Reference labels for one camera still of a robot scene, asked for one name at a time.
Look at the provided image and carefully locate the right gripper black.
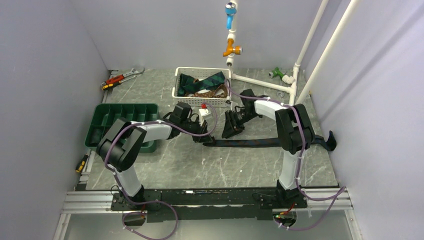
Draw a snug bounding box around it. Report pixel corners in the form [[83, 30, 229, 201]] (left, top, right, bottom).
[[221, 109, 259, 140]]

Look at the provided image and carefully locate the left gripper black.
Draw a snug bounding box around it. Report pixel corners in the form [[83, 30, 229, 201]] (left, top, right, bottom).
[[180, 116, 213, 144]]

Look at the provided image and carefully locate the navy brown striped tie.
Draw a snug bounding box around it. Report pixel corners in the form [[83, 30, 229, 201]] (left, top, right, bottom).
[[202, 130, 337, 152]]

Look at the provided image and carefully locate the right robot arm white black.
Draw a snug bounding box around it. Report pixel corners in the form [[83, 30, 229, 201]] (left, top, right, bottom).
[[220, 89, 316, 208]]

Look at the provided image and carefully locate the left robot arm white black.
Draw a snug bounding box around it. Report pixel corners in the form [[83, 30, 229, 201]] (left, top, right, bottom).
[[95, 102, 214, 210]]

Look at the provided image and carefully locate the brown patterned tie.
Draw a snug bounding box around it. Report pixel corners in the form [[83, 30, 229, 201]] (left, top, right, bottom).
[[184, 84, 229, 99]]

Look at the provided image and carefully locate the green striped tie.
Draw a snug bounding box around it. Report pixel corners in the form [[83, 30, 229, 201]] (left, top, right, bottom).
[[177, 71, 226, 97]]

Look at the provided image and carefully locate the white plastic basket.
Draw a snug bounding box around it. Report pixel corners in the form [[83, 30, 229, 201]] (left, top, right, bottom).
[[171, 67, 232, 108]]

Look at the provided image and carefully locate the green valve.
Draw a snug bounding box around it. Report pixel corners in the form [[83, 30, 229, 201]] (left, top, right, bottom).
[[268, 67, 285, 79]]

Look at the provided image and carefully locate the orange valve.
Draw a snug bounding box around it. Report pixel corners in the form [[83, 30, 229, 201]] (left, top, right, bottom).
[[222, 38, 243, 57]]

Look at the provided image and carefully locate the green compartment tray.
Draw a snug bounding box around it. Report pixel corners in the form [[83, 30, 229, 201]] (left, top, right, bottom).
[[84, 103, 159, 151]]

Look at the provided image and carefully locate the dark rolled tie in tray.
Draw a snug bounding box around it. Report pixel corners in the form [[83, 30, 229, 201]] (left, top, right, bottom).
[[88, 127, 103, 147]]

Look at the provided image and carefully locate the blue valve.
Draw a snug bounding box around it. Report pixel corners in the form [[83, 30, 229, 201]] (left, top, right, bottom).
[[225, 2, 237, 30]]

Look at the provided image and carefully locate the yellow black screwdriver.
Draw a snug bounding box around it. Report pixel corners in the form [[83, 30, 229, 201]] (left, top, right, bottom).
[[75, 154, 89, 173]]

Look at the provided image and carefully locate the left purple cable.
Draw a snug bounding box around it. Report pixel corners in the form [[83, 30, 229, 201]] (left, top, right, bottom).
[[103, 101, 219, 240]]

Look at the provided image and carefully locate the purple cable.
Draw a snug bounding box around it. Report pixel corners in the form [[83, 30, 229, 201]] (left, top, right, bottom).
[[103, 101, 219, 240], [223, 78, 347, 232]]

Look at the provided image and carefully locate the white pvc pipe frame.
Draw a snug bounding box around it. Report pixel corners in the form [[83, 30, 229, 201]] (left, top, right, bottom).
[[225, 0, 360, 107]]

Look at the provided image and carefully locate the red handled adjustable wrench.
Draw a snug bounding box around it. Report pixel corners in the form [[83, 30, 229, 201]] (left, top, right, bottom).
[[101, 67, 145, 91]]

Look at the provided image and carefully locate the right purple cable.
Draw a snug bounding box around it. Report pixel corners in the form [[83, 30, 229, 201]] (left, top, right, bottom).
[[223, 78, 347, 232]]

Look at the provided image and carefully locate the aluminium rail frame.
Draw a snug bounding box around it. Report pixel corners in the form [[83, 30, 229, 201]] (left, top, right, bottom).
[[54, 91, 361, 240]]

